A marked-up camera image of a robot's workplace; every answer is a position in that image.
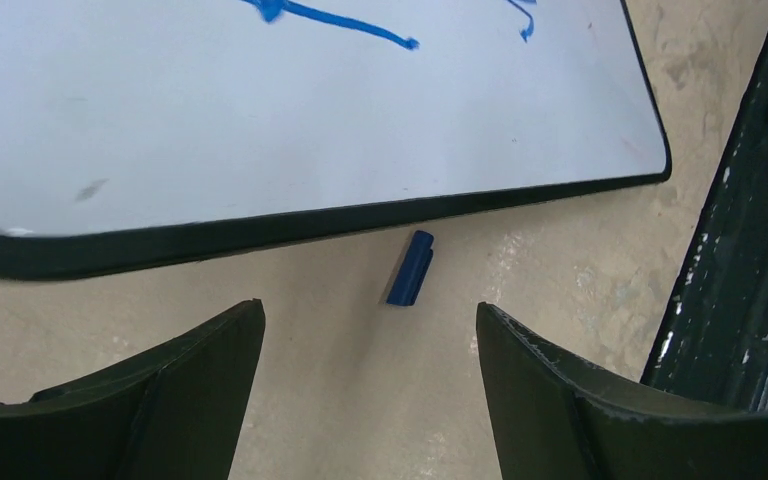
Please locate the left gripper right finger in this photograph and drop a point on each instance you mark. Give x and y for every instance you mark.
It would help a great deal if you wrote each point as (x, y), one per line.
(556, 415)

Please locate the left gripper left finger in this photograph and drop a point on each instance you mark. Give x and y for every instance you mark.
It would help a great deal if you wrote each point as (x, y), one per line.
(174, 411)

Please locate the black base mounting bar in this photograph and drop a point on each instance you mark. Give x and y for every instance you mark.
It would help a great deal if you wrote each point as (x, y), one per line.
(712, 344)

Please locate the blue marker cap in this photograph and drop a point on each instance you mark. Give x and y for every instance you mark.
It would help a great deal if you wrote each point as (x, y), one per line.
(412, 271)

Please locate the white whiteboard black frame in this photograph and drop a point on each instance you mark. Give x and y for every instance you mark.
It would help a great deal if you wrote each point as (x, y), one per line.
(137, 134)

